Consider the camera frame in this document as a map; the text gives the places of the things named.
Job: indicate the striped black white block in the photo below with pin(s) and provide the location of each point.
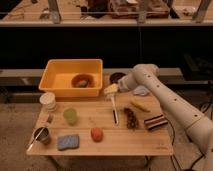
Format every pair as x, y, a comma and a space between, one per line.
155, 122

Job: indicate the dark red bowl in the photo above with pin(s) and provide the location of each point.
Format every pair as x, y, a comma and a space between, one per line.
115, 77

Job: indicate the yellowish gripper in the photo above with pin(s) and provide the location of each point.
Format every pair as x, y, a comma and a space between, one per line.
111, 89

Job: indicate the metal cup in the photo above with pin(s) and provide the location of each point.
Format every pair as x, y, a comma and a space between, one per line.
42, 135

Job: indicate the yellow banana toy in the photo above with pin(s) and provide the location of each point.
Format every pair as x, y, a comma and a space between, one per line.
139, 106

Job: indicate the yellow plastic tub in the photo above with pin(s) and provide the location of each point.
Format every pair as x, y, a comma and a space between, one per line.
59, 73

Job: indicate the blue sponge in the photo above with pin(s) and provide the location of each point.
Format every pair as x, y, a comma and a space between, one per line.
68, 142

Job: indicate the green plastic cup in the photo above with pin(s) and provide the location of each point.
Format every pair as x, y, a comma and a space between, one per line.
70, 115

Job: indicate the brown grape bunch toy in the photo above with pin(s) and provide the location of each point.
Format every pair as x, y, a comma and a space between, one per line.
132, 121

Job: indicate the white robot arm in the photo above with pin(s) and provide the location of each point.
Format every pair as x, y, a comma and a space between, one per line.
196, 124

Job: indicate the wooden folding table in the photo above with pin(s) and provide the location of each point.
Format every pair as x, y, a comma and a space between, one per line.
118, 140

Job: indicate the orange toy fruit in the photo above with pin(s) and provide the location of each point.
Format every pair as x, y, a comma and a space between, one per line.
97, 134

